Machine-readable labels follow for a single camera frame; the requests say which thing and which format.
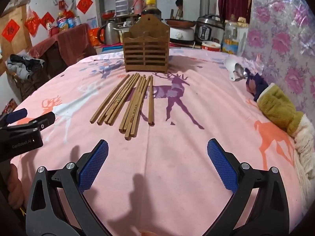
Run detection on cream knit cloth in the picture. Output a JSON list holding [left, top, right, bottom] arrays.
[[293, 114, 315, 202]]

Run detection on red diamond paper decoration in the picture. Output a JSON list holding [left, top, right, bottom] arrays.
[[41, 12, 55, 29], [76, 0, 93, 15], [2, 19, 20, 42]]

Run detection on pile of grey clothes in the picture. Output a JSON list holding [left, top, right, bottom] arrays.
[[6, 53, 46, 80]]

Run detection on white electric pot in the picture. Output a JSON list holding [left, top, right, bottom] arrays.
[[170, 27, 195, 42]]

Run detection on red rimmed bowl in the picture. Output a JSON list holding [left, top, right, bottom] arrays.
[[202, 41, 222, 52]]

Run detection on clear plastic oil bottle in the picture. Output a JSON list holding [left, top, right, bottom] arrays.
[[223, 15, 239, 54]]

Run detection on stainless steel kettle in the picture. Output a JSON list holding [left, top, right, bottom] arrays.
[[97, 21, 121, 46]]

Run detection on dark sauce bottle yellow cap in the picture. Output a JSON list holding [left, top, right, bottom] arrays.
[[141, 0, 162, 22]]

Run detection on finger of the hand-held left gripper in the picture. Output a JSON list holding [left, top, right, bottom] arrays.
[[0, 108, 28, 128], [0, 111, 56, 132]]

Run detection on stacked container green lid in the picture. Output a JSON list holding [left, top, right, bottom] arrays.
[[114, 0, 130, 17]]

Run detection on navy cloth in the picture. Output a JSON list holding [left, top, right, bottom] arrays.
[[245, 69, 269, 102]]

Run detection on wooden slatted chopstick holder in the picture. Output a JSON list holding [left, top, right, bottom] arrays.
[[122, 15, 170, 74]]

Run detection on red covered table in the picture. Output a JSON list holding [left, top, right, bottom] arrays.
[[28, 23, 97, 79]]

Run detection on green fleece garment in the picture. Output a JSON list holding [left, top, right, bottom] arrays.
[[257, 84, 306, 137]]

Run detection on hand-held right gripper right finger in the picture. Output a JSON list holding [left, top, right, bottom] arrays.
[[207, 138, 290, 236]]

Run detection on pink deer printed bedsheet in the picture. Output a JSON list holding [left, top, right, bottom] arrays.
[[10, 48, 304, 236]]

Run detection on yellow cooking oil jug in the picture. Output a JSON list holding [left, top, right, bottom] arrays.
[[57, 12, 69, 31]]

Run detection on red pot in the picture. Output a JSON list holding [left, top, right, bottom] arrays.
[[47, 23, 59, 36]]

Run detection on red patterned gift box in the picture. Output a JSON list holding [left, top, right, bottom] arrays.
[[0, 98, 18, 115]]

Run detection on person's left hand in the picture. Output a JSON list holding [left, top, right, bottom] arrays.
[[7, 163, 25, 210]]

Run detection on maroon curtain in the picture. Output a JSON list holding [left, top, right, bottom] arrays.
[[218, 0, 254, 24]]

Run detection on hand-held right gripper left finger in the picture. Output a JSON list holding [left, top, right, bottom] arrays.
[[25, 139, 110, 236]]

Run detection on group of wooden chopsticks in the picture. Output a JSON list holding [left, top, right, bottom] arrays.
[[89, 72, 155, 141]]

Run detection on electric pressure cooker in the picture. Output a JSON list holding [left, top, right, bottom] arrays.
[[194, 14, 225, 45]]

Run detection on red plastic bag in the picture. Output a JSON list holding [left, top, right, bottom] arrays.
[[25, 7, 41, 37]]

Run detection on wooden chair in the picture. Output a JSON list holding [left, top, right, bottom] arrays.
[[7, 59, 47, 101]]

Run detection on metal spoon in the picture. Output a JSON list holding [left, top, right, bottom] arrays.
[[234, 63, 248, 82]]

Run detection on orange gift bag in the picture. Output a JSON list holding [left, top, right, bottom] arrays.
[[88, 28, 101, 47]]

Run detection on white ceramic spoon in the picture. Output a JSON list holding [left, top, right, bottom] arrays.
[[223, 55, 243, 81]]

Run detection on white refrigerator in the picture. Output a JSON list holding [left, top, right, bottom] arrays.
[[74, 0, 104, 28]]

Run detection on reddish wok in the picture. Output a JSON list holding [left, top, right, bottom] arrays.
[[164, 17, 197, 29]]

